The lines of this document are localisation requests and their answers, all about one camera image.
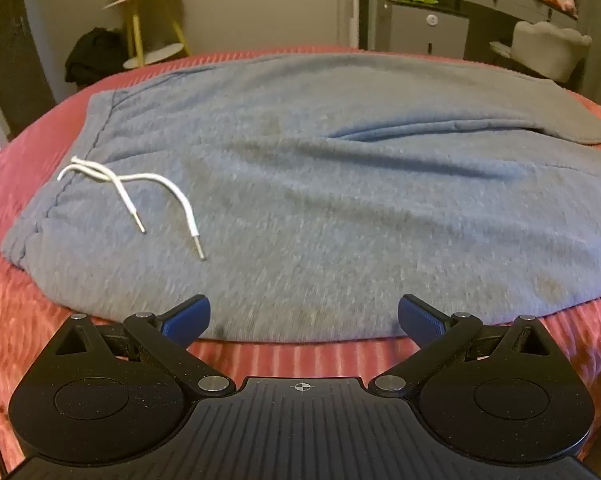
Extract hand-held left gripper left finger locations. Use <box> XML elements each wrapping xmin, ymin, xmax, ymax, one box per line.
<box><xmin>54</xmin><ymin>295</ymin><xmax>232</xmax><ymax>396</ymax></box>

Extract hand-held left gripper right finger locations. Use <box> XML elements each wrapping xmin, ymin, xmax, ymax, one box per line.
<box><xmin>369</xmin><ymin>295</ymin><xmax>549</xmax><ymax>396</ymax></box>

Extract grey-blue sweat pants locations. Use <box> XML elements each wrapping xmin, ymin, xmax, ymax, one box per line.
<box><xmin>0</xmin><ymin>52</ymin><xmax>601</xmax><ymax>346</ymax></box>

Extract red ribbed bedspread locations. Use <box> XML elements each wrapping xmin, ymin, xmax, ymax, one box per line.
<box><xmin>0</xmin><ymin>45</ymin><xmax>601</xmax><ymax>471</ymax></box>

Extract beige upholstered chair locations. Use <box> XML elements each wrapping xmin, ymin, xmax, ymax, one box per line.
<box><xmin>489</xmin><ymin>20</ymin><xmax>594</xmax><ymax>83</ymax></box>

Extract black bag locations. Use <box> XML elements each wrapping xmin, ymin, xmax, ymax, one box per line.
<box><xmin>64</xmin><ymin>27</ymin><xmax>131</xmax><ymax>86</ymax></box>

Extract dark vanity desk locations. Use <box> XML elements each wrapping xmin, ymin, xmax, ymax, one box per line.
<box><xmin>428</xmin><ymin>0</ymin><xmax>581</xmax><ymax>61</ymax></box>

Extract grey cabinet with white knob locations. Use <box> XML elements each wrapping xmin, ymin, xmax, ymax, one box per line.
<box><xmin>373</xmin><ymin>0</ymin><xmax>471</xmax><ymax>58</ymax></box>

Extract yellow round side table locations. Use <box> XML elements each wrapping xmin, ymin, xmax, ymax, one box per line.
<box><xmin>102</xmin><ymin>0</ymin><xmax>194</xmax><ymax>70</ymax></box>

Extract white vertical pipe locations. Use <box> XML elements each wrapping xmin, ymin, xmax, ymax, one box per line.
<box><xmin>349</xmin><ymin>0</ymin><xmax>361</xmax><ymax>49</ymax></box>

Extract dark door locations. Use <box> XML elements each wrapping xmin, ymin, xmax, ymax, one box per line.
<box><xmin>0</xmin><ymin>0</ymin><xmax>56</xmax><ymax>137</ymax></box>

